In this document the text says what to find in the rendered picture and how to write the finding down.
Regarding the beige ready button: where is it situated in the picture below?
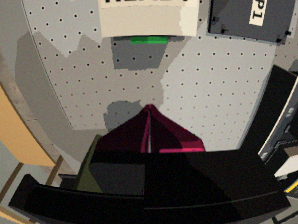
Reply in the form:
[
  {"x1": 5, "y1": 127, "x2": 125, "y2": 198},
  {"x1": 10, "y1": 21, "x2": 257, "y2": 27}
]
[{"x1": 98, "y1": 0, "x2": 199, "y2": 44}]

